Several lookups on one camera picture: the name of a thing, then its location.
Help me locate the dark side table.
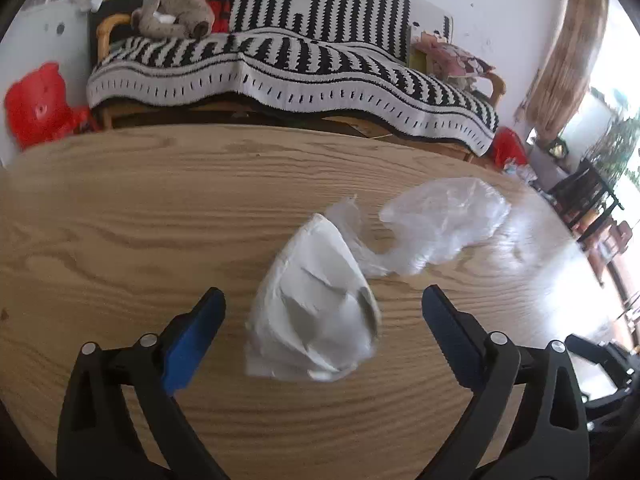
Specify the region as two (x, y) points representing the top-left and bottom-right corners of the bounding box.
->
(549, 158), (624, 240)

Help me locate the potted green plant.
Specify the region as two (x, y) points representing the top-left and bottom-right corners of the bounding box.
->
(582, 87), (639, 188)

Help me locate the white cabinet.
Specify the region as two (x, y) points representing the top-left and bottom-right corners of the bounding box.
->
(0, 0), (99, 166)

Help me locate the clear plastic bag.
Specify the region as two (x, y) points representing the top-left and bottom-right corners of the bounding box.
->
(326, 177), (511, 278)

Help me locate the brown plush toy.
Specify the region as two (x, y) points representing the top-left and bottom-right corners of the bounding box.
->
(131, 0), (215, 40)

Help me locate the floral cushion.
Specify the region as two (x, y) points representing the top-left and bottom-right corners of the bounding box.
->
(409, 29), (495, 80)

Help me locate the red cushion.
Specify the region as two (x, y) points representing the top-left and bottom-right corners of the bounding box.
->
(205, 0), (231, 34)

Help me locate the checked curtain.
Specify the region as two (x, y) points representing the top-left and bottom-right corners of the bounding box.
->
(523, 0), (608, 146)

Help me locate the red plastic bag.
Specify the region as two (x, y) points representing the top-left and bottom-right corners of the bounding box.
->
(491, 127), (528, 169)

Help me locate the black white striped sofa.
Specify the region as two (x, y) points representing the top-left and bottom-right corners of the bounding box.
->
(87, 0), (499, 156)

